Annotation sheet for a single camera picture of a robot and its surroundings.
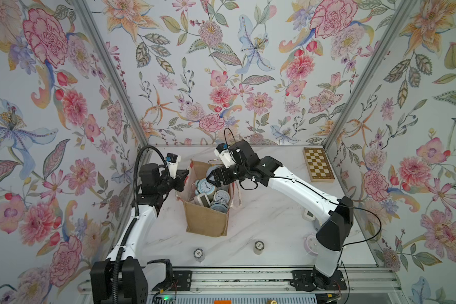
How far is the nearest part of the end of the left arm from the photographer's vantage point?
0.62 metres

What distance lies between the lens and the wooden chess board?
1057 millimetres

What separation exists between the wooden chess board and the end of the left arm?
0.74 metres
